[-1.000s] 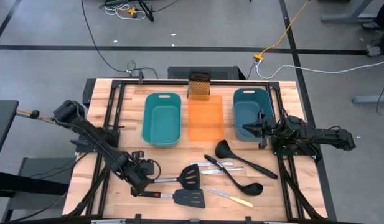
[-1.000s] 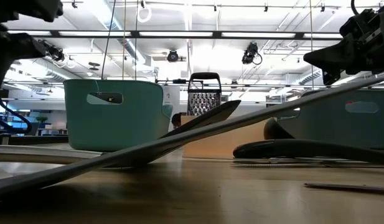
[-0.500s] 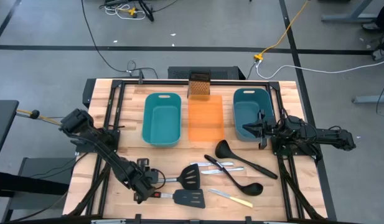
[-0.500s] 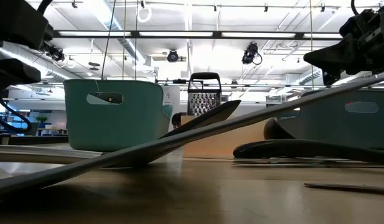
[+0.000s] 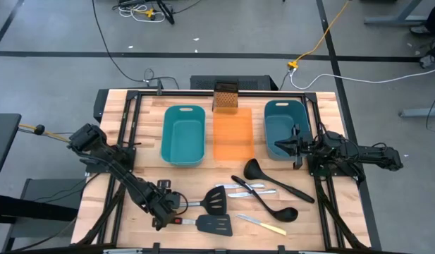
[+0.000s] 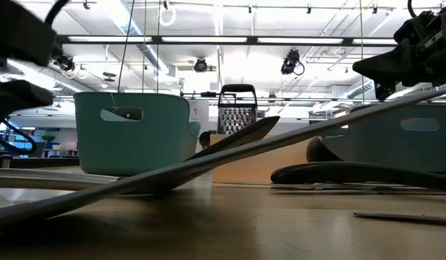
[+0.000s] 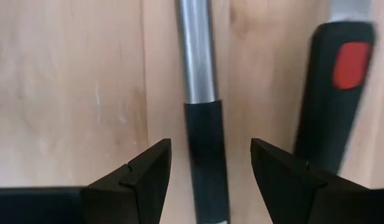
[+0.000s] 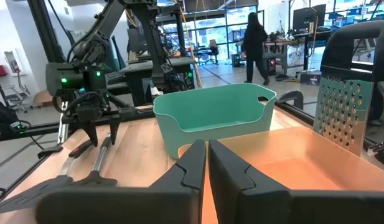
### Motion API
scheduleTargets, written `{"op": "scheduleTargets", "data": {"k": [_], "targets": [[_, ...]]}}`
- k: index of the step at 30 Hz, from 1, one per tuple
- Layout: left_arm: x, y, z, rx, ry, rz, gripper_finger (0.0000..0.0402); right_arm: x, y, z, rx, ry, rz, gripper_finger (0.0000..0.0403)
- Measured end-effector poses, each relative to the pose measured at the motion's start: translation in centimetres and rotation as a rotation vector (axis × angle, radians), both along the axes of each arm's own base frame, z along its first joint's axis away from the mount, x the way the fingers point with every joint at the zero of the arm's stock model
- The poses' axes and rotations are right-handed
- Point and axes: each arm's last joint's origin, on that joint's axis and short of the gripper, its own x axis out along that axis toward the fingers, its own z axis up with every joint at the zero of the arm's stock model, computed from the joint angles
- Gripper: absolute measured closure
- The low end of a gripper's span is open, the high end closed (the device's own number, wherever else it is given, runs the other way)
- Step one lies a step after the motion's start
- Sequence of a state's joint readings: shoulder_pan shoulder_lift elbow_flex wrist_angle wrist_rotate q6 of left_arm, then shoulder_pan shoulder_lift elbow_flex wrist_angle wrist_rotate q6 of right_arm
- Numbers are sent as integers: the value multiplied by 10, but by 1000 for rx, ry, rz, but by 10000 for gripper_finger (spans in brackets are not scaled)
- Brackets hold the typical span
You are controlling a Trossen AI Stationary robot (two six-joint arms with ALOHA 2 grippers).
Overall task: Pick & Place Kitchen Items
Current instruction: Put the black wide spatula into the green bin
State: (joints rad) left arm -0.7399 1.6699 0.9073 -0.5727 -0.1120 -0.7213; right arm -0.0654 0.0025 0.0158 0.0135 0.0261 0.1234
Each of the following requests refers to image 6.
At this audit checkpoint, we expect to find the black serving spoon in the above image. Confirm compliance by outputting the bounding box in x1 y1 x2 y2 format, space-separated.
270 160 446 193

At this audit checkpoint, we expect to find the silver butter knife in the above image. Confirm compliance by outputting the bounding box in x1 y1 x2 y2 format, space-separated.
353 212 446 227

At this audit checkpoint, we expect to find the hanging ceiling camera pair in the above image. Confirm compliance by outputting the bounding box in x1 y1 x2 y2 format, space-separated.
54 53 77 73

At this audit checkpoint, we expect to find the black curved hose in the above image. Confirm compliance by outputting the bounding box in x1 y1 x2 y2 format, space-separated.
0 118 38 155

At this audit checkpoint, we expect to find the metal box grater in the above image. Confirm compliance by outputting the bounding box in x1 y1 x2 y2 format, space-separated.
217 83 259 137

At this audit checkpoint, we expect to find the black slotted spatula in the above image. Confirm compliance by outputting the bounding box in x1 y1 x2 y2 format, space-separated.
0 116 280 196
0 84 446 241

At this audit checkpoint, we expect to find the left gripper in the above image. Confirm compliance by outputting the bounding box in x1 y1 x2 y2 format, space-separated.
0 0 59 140

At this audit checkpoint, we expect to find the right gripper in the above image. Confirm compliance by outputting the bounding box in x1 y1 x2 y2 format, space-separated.
352 1 446 102

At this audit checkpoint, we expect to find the small hanging ceiling camera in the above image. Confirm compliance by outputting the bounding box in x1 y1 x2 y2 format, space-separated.
193 57 209 73

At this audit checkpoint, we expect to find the dark blue plastic bin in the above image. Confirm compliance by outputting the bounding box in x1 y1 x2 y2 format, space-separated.
318 103 446 174

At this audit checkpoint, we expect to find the teal green plastic bin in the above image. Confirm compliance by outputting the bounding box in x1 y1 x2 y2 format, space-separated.
73 91 201 178

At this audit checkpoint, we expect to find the orange translucent tray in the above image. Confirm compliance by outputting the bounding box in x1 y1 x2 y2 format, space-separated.
210 133 320 185

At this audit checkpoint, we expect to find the person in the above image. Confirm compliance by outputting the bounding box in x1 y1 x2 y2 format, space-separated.
199 130 213 150

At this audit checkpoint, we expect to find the hanging camera with cable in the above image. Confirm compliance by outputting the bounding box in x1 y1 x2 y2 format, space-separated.
280 48 306 76

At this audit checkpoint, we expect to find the white hanging ring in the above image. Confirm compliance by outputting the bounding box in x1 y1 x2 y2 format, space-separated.
159 6 177 27

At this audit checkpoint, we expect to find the black hanging cable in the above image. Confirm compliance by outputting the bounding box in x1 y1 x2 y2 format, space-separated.
116 0 136 93

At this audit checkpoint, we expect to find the black ceiling light bar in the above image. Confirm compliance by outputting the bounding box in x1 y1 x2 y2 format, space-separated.
59 35 399 47

